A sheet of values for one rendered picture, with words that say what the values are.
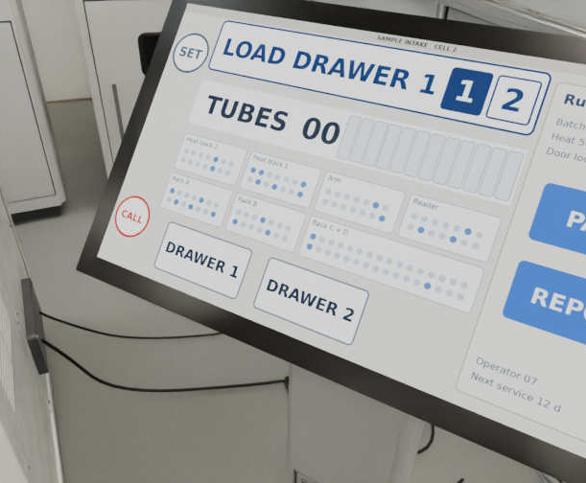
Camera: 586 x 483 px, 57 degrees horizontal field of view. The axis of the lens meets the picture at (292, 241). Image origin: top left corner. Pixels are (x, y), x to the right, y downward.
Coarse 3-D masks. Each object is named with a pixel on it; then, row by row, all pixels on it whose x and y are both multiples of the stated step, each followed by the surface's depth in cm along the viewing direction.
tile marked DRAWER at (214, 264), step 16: (176, 224) 50; (176, 240) 50; (192, 240) 50; (208, 240) 49; (224, 240) 48; (160, 256) 51; (176, 256) 50; (192, 256) 49; (208, 256) 49; (224, 256) 48; (240, 256) 48; (176, 272) 50; (192, 272) 49; (208, 272) 48; (224, 272) 48; (240, 272) 47; (208, 288) 48; (224, 288) 48; (240, 288) 47
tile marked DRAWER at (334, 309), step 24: (288, 264) 46; (264, 288) 46; (288, 288) 46; (312, 288) 45; (336, 288) 44; (360, 288) 43; (264, 312) 46; (288, 312) 45; (312, 312) 44; (336, 312) 44; (360, 312) 43; (336, 336) 43
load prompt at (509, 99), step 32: (224, 32) 52; (256, 32) 51; (288, 32) 49; (224, 64) 51; (256, 64) 50; (288, 64) 49; (320, 64) 48; (352, 64) 47; (384, 64) 46; (416, 64) 44; (448, 64) 44; (480, 64) 43; (352, 96) 46; (384, 96) 45; (416, 96) 44; (448, 96) 43; (480, 96) 42; (512, 96) 41; (544, 96) 41; (512, 128) 41
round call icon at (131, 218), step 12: (120, 204) 53; (132, 204) 53; (144, 204) 52; (120, 216) 53; (132, 216) 52; (144, 216) 52; (108, 228) 53; (120, 228) 53; (132, 228) 52; (144, 228) 52; (132, 240) 52
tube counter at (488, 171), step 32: (320, 128) 47; (352, 128) 46; (384, 128) 45; (416, 128) 44; (352, 160) 45; (384, 160) 44; (416, 160) 43; (448, 160) 42; (480, 160) 42; (512, 160) 41; (480, 192) 41; (512, 192) 40
